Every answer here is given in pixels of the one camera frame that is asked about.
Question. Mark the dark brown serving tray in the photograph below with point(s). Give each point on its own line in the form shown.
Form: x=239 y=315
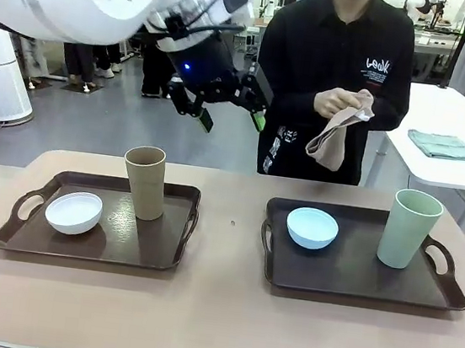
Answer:
x=347 y=273
x=122 y=241

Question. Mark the person's left forearm black sleeve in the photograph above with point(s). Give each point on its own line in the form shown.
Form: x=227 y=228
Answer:
x=390 y=117

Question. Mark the beige cloth mat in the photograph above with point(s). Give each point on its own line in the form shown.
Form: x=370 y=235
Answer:
x=329 y=147

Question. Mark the black vertical pole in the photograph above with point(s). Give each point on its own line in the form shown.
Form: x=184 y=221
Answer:
x=455 y=44

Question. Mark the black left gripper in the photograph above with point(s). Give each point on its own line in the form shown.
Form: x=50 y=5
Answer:
x=199 y=64

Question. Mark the person's right forearm black sleeve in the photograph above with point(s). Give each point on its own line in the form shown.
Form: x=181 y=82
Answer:
x=288 y=100

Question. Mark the person in black shirt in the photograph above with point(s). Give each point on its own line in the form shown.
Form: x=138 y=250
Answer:
x=308 y=43

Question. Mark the person's right hand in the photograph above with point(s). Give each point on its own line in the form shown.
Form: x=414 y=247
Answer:
x=330 y=103

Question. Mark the white side table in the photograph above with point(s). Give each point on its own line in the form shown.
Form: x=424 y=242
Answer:
x=442 y=123

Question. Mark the white bowl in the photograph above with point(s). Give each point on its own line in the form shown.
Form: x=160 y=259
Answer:
x=72 y=214

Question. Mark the light green tall cup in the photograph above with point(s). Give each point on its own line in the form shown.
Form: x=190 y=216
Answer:
x=405 y=237

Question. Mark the background work table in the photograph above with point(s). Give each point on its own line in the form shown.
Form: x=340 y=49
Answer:
x=435 y=39

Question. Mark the teal cloth mat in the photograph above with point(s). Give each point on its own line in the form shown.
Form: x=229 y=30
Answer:
x=444 y=145

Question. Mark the bystander in black trousers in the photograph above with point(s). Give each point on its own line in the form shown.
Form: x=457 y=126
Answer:
x=158 y=71

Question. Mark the bystander with white sneakers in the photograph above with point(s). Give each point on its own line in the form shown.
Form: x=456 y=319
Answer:
x=81 y=60

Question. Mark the light blue bowl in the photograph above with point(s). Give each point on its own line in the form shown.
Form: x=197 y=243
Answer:
x=312 y=232

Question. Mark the brown tall cup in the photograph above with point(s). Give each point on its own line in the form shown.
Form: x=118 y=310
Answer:
x=145 y=193

